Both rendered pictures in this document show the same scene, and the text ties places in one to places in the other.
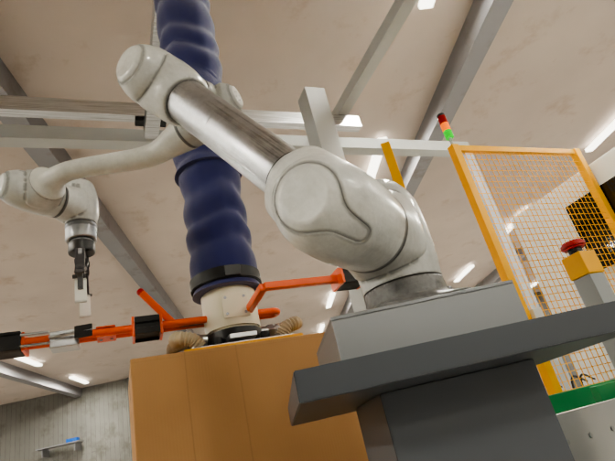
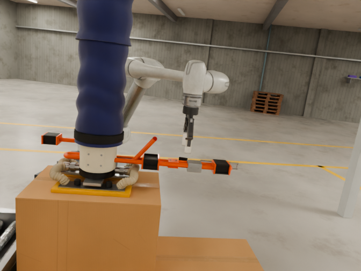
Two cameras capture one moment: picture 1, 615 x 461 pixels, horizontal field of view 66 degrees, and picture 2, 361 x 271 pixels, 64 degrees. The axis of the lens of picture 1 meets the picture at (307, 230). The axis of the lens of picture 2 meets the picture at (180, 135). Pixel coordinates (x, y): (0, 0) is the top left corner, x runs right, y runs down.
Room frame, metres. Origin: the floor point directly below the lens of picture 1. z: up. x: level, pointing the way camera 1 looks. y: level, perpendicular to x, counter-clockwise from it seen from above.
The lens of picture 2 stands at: (2.59, 1.05, 1.53)
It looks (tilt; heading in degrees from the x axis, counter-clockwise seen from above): 13 degrees down; 197
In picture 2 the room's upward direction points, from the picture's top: 7 degrees clockwise
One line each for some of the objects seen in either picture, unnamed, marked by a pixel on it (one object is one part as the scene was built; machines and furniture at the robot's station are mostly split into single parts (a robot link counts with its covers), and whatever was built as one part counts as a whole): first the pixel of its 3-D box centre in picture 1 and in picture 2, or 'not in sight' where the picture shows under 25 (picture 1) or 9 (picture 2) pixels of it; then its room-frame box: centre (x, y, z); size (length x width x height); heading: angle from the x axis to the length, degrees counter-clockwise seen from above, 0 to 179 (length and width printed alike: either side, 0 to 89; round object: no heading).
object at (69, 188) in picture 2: not in sight; (93, 185); (1.53, 0.33, 0.97); 0.34 x 0.10 x 0.05; 114
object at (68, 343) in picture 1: (65, 341); (193, 165); (1.25, 0.72, 1.07); 0.07 x 0.07 x 0.04; 24
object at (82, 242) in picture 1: (81, 256); (189, 115); (1.26, 0.67, 1.31); 0.08 x 0.07 x 0.09; 24
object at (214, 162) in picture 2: (8, 347); (221, 167); (1.21, 0.85, 1.07); 0.08 x 0.07 x 0.05; 114
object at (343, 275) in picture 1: (349, 277); (51, 138); (1.33, -0.08, 1.07); 0.09 x 0.08 x 0.05; 24
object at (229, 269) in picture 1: (226, 283); (99, 133); (1.44, 0.29, 1.19); 0.23 x 0.23 x 0.04
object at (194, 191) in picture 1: (206, 159); (105, 25); (1.44, 0.30, 1.67); 0.22 x 0.22 x 1.04
